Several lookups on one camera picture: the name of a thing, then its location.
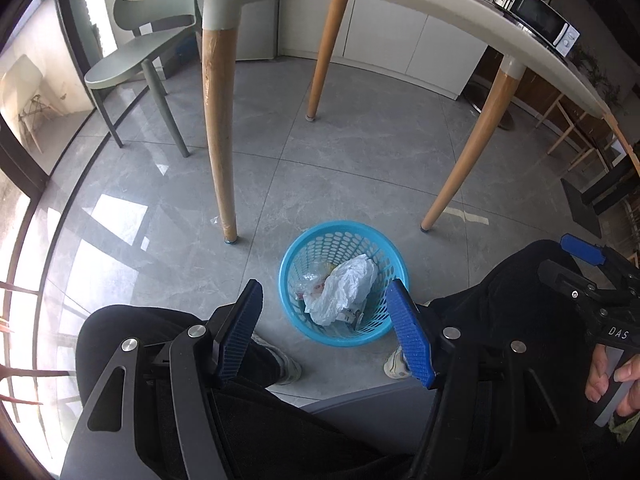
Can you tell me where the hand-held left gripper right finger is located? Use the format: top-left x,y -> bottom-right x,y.
385,280 -> 583,480

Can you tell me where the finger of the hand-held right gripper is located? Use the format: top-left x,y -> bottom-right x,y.
560,233 -> 640,286
537,258 -> 602,307

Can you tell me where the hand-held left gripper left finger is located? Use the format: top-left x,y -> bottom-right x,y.
60,278 -> 265,480

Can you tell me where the white plastic bag red print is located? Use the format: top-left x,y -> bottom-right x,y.
304,254 -> 379,327

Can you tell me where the blue plastic mesh basket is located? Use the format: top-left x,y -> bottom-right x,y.
279,221 -> 407,347

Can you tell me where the clear printed snack wrapper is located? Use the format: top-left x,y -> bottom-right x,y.
292,267 -> 333,301

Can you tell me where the person's right forearm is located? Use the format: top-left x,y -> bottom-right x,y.
607,405 -> 640,447

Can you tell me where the person's right hand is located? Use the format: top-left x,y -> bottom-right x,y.
584,346 -> 640,418

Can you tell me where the person's right shoe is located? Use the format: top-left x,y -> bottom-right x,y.
384,347 -> 412,378

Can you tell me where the person's shoe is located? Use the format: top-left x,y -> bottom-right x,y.
384,347 -> 412,378
250,332 -> 303,386

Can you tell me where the black floor stand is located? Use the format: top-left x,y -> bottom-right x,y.
560,157 -> 640,236

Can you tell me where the person's right leg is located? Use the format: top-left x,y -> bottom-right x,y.
425,240 -> 608,480

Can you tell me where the person's left shoe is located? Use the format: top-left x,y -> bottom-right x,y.
250,332 -> 303,386

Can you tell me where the light wooden chair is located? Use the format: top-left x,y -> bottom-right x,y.
535,95 -> 621,176

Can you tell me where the dark brown cabinet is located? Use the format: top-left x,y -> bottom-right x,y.
470,50 -> 566,111

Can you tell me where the green potted plant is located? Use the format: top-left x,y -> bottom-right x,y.
570,42 -> 626,106

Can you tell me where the white microwave oven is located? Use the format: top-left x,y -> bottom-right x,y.
505,0 -> 581,58

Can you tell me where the white cabinet with wooden top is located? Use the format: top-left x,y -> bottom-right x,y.
277,0 -> 488,101

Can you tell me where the green plastic chair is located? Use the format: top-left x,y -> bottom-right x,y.
84,0 -> 201,158

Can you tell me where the white outdoor chair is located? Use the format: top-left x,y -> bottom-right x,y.
0,55 -> 66,153

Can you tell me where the dark round pedestal base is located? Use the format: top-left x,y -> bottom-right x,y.
462,77 -> 516,132

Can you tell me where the black window frame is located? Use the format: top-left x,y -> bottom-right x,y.
0,0 -> 151,311

